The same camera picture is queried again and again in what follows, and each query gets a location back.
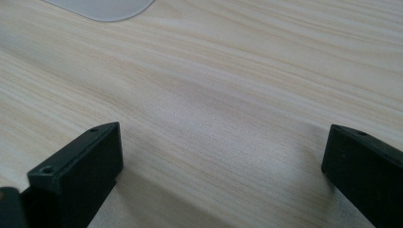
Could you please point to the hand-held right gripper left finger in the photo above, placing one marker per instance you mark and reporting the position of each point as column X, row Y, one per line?
column 82, row 172

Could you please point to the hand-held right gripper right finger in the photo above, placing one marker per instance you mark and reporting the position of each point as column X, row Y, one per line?
column 364, row 164

